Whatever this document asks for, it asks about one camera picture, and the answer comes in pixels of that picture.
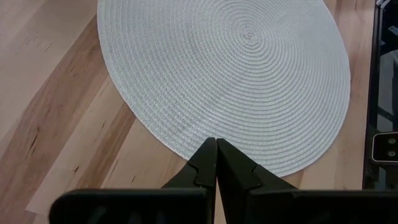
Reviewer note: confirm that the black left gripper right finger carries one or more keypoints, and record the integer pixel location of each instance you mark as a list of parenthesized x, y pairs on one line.
[(236, 174)]

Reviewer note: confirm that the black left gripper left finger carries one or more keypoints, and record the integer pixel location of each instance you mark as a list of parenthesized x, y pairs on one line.
[(203, 168)]

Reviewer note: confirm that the round white woven placemat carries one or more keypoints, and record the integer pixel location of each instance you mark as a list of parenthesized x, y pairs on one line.
[(233, 77)]

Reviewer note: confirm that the silver-edged black camera block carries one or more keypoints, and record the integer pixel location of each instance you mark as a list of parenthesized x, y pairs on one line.
[(385, 149)]

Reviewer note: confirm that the black aluminium table frame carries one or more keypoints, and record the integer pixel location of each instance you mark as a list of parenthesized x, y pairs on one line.
[(370, 93)]

